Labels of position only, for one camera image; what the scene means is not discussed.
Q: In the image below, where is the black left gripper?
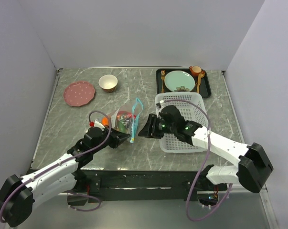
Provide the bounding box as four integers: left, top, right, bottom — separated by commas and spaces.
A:
91, 124, 130, 154

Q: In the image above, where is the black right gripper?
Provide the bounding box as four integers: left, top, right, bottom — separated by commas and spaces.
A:
138, 113, 176, 139

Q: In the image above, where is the clear zip top bag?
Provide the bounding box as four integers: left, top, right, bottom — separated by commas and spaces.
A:
107, 98, 144, 144

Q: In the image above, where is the red toy chili pepper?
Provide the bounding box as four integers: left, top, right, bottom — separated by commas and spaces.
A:
117, 111, 136, 120

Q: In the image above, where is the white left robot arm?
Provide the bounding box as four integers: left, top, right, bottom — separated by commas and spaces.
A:
0, 127, 130, 227

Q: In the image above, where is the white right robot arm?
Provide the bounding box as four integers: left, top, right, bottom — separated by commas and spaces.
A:
139, 105, 273, 193

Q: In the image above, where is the white plastic mesh basket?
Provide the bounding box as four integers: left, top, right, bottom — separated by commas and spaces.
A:
148, 92, 209, 153

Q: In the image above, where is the floral paper bowl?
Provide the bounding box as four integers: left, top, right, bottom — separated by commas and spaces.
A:
98, 74, 118, 93

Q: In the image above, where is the mint green plate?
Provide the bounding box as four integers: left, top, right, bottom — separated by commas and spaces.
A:
164, 70, 195, 92

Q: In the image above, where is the pink dotted plate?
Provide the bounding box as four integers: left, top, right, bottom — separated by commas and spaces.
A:
63, 81, 96, 107

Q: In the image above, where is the gold fork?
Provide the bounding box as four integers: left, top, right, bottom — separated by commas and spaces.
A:
160, 70, 166, 93

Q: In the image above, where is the brown ceramic cup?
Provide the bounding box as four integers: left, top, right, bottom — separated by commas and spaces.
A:
189, 66, 205, 77

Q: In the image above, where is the wooden spoon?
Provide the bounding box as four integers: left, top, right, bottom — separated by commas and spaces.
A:
197, 70, 205, 82

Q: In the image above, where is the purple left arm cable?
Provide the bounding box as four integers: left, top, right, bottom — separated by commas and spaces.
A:
0, 111, 111, 224

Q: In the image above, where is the aluminium front rail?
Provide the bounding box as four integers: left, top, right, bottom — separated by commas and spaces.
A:
260, 184, 268, 192

